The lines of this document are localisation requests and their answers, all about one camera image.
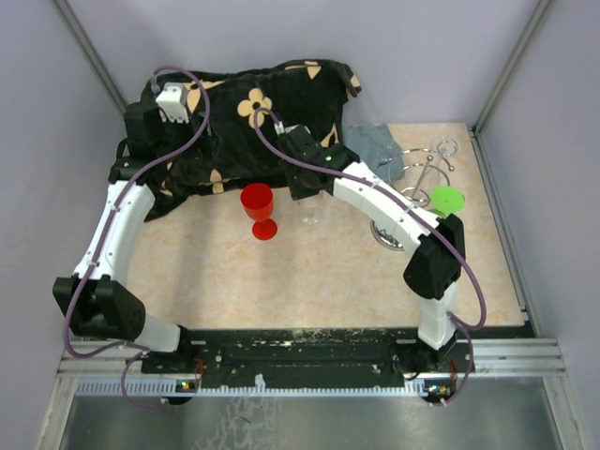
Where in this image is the red wine glass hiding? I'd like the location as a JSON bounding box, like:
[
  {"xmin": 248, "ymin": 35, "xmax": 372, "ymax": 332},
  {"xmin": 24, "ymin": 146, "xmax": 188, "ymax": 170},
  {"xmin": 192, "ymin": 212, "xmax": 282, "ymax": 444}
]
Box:
[{"xmin": 240, "ymin": 183, "xmax": 278, "ymax": 241}]

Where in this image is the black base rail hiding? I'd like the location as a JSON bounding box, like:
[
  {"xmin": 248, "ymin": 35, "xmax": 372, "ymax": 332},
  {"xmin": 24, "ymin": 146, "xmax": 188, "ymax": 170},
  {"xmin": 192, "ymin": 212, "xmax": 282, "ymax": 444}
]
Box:
[{"xmin": 142, "ymin": 328, "xmax": 471, "ymax": 389}]

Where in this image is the black floral blanket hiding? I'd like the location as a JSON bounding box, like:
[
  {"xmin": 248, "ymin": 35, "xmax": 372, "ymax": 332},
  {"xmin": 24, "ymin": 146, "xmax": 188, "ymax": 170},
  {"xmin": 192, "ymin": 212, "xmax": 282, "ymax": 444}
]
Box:
[{"xmin": 140, "ymin": 59, "xmax": 362, "ymax": 221}]

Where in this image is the clear wine glass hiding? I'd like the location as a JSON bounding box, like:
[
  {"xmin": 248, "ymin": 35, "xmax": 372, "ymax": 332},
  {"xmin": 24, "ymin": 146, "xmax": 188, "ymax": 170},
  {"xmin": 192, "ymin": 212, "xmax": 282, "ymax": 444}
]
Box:
[{"xmin": 296, "ymin": 192, "xmax": 323, "ymax": 225}]

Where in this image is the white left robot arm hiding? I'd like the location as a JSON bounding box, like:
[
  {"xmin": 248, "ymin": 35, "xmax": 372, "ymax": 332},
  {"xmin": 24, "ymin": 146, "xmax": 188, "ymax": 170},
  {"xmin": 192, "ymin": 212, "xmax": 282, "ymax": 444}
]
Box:
[{"xmin": 52, "ymin": 100, "xmax": 212, "ymax": 372}]

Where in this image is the green wine glass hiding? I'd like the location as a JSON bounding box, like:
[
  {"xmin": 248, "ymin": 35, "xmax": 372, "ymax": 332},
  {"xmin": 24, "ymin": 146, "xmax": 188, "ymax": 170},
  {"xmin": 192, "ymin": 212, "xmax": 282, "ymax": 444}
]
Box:
[{"xmin": 429, "ymin": 186, "xmax": 466, "ymax": 218}]

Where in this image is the chrome wine glass rack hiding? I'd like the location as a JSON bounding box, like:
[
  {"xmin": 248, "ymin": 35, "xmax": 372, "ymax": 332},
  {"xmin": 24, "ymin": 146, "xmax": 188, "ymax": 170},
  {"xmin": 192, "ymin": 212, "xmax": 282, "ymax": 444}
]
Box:
[{"xmin": 369, "ymin": 135, "xmax": 461, "ymax": 253}]

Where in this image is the blue grey cloth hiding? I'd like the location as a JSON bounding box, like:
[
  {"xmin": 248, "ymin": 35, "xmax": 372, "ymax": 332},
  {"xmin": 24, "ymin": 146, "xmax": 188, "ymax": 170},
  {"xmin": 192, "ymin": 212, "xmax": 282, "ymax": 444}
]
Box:
[{"xmin": 342, "ymin": 124, "xmax": 405, "ymax": 184}]

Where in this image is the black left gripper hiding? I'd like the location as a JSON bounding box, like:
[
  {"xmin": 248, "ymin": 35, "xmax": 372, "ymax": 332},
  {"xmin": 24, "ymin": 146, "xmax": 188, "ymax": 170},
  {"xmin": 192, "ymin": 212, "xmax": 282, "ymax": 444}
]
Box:
[{"xmin": 156, "ymin": 111, "xmax": 221, "ymax": 163}]

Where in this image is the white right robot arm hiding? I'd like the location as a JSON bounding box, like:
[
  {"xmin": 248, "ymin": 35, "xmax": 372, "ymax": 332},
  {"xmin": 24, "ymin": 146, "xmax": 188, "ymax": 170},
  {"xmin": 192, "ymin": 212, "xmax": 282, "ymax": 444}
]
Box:
[{"xmin": 275, "ymin": 122, "xmax": 465, "ymax": 371}]

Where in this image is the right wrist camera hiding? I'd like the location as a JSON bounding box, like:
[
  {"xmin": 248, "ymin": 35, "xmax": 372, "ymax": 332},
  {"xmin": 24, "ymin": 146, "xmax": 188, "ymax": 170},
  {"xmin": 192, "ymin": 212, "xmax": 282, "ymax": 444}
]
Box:
[{"xmin": 274, "ymin": 121, "xmax": 299, "ymax": 143}]

